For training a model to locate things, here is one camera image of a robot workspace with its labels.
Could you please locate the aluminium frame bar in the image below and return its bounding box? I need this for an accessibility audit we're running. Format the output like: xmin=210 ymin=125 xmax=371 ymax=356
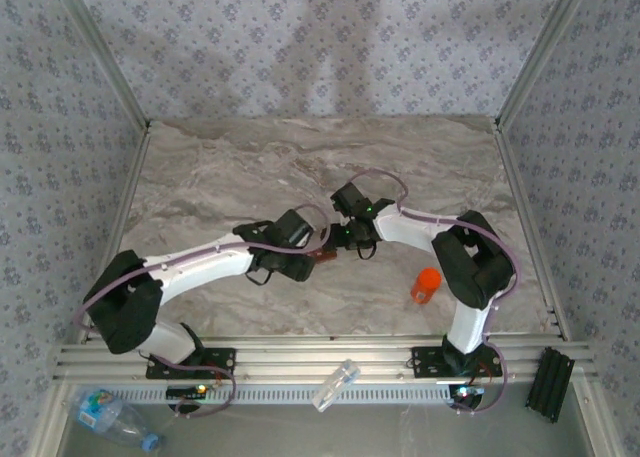
xmin=29 ymin=381 xmax=76 ymax=457
xmin=572 ymin=376 xmax=619 ymax=457

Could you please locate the white slotted cable duct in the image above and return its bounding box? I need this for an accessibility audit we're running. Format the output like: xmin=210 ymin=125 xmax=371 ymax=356
xmin=107 ymin=382 xmax=451 ymax=407

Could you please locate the aluminium table edge rail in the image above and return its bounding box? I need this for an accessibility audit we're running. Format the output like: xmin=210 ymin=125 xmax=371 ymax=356
xmin=492 ymin=119 xmax=574 ymax=343
xmin=74 ymin=121 xmax=154 ymax=346

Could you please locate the long aluminium base rail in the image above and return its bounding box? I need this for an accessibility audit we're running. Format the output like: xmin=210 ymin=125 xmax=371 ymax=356
xmin=52 ymin=334 xmax=599 ymax=384

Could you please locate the short black extrusion piece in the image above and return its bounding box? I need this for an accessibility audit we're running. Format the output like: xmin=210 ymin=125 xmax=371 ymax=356
xmin=523 ymin=346 xmax=577 ymax=424

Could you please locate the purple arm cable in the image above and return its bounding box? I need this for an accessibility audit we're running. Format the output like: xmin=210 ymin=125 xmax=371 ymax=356
xmin=349 ymin=168 xmax=524 ymax=417
xmin=73 ymin=202 xmax=334 ymax=419

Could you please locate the small controller board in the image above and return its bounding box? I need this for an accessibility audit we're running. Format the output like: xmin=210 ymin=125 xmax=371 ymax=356
xmin=448 ymin=384 xmax=486 ymax=409
xmin=165 ymin=384 xmax=209 ymax=401

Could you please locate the clear plastic tube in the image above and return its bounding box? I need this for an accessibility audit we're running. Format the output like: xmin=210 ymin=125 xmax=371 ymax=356
xmin=311 ymin=359 xmax=362 ymax=413

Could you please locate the aluminium frame post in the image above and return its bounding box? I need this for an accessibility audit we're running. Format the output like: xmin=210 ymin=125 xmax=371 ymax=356
xmin=494 ymin=0 xmax=599 ymax=128
xmin=49 ymin=0 xmax=154 ymax=131

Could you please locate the clear plastic water bottle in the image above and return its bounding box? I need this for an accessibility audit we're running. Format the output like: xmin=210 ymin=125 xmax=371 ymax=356
xmin=67 ymin=387 xmax=167 ymax=453

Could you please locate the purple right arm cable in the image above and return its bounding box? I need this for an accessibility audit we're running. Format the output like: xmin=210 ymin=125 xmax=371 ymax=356
xmin=349 ymin=168 xmax=524 ymax=417

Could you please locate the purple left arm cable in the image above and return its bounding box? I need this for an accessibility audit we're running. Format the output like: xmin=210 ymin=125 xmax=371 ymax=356
xmin=73 ymin=202 xmax=334 ymax=419

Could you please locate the orange pill bottle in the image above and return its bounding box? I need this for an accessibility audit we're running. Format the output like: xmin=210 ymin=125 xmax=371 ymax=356
xmin=410 ymin=279 xmax=441 ymax=305

